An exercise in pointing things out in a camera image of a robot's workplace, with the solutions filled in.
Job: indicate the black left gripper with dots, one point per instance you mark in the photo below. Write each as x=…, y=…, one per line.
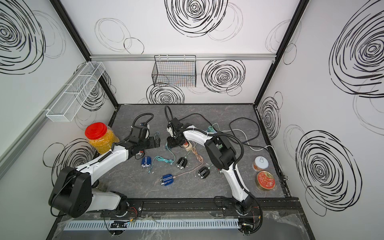
x=153, y=144

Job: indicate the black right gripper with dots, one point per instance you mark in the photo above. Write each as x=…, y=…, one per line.
x=170, y=143

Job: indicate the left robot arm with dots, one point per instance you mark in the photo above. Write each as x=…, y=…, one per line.
x=73, y=192

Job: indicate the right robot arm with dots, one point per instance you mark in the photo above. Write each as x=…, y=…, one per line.
x=222, y=155

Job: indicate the beige power strip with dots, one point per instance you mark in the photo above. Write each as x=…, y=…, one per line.
x=187, y=146

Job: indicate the teal USB charger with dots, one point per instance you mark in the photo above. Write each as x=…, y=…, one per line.
x=211, y=129

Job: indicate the clear jar of yellow flakes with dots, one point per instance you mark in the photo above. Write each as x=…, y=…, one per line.
x=101, y=137

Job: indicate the white lidded container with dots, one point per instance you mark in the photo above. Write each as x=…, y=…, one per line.
x=260, y=164

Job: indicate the red round tin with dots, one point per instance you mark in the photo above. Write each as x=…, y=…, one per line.
x=265, y=181

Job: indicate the black wire basket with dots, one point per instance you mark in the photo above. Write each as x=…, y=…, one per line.
x=175, y=73

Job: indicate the white wire shelf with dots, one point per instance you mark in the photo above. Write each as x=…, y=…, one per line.
x=76, y=93

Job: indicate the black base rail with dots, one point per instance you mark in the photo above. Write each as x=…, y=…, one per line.
x=221, y=205

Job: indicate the white slotted cable duct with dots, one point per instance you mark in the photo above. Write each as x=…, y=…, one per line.
x=188, y=224

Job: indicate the aluminium wall rail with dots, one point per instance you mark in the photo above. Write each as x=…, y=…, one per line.
x=182, y=57

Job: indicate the black corner frame post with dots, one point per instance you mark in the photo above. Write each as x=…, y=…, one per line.
x=66, y=20

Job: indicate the right black corner post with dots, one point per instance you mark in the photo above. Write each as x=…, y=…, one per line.
x=295, y=20

